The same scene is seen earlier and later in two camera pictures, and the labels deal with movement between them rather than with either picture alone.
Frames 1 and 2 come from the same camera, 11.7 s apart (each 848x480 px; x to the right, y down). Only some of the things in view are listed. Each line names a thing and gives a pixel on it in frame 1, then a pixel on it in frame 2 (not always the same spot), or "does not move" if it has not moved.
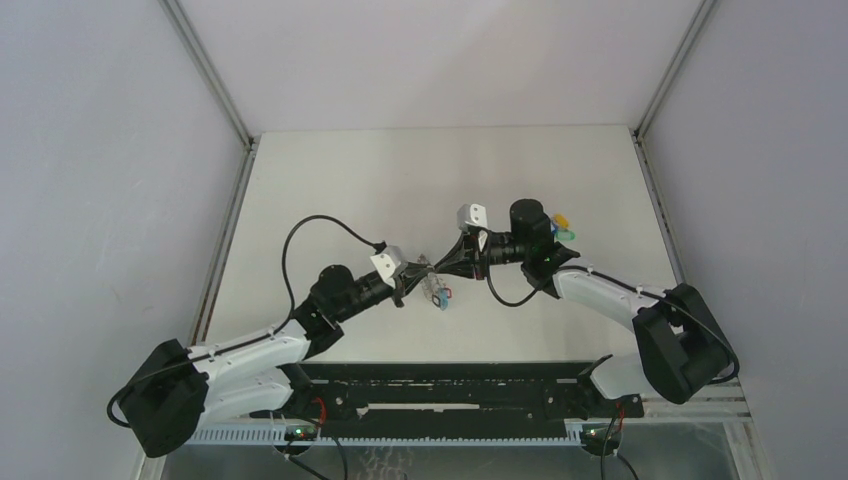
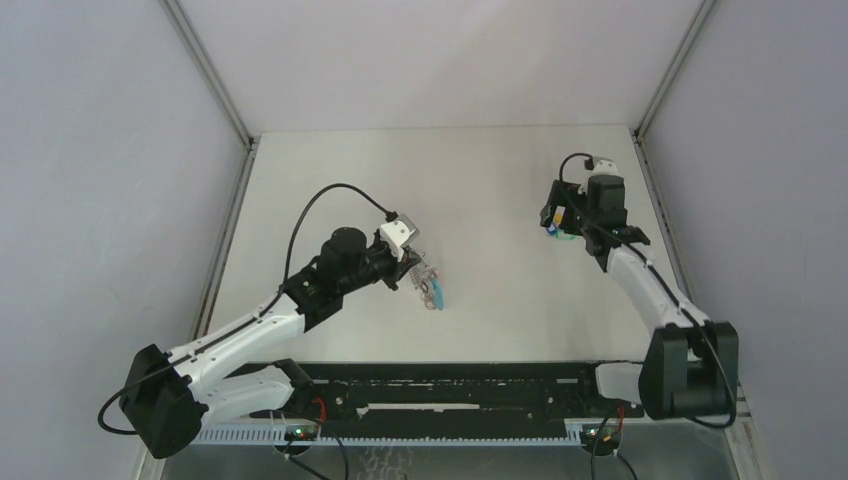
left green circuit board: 300,433 does not move
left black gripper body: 398,289 -> 392,267
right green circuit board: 594,435 does not move
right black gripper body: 479,253 -> 567,195
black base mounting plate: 456,400 does not move
